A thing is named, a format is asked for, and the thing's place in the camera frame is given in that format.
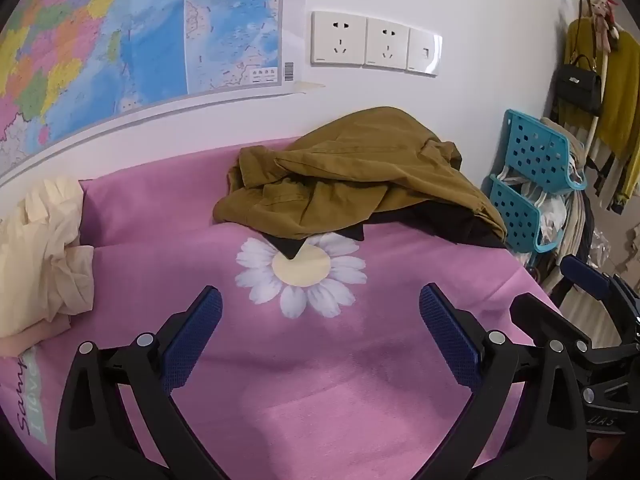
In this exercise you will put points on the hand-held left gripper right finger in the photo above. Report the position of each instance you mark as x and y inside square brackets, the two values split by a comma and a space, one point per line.
[447, 340]

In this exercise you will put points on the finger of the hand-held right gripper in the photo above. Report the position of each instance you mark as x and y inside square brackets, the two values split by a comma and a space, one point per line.
[540, 317]
[585, 277]

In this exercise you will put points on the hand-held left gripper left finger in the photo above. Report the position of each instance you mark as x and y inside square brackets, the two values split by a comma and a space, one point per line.
[195, 340]

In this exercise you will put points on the olive brown jacket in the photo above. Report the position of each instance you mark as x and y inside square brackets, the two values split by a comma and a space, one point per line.
[360, 175]

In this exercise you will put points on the white clothes hangers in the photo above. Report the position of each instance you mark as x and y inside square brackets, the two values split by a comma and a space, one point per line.
[545, 207]

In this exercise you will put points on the beige hanging garments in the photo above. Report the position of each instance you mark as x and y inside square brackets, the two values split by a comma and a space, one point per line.
[575, 240]

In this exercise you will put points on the blue perforated plastic basket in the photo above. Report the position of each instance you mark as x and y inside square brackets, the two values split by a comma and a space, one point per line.
[537, 147]
[515, 212]

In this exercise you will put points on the black garment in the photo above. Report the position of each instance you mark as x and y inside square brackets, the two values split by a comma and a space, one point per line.
[430, 225]

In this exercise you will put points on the pink daisy print blanket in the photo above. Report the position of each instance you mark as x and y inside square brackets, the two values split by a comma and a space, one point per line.
[310, 375]

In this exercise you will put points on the white coat rack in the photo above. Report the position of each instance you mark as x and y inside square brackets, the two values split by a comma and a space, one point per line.
[597, 125]

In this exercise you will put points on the peach folded cloth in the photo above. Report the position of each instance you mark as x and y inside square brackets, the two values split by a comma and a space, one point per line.
[30, 335]

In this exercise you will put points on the yellow hanging garment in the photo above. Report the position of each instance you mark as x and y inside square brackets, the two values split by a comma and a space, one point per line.
[620, 105]

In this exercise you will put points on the cream crumpled cloth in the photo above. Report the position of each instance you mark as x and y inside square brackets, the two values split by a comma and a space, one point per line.
[40, 240]

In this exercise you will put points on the black handbag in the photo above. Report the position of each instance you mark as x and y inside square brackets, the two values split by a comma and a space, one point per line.
[577, 82]

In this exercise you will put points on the plush rabbit toy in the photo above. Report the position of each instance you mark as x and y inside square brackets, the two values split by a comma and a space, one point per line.
[600, 10]

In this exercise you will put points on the white wall data socket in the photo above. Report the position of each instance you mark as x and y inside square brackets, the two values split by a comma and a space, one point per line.
[424, 52]

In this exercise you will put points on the white wall power socket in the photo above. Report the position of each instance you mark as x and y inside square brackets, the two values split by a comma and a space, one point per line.
[386, 42]
[339, 37]

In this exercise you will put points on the colourful wall map poster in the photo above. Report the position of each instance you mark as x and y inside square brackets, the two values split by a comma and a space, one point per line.
[100, 45]

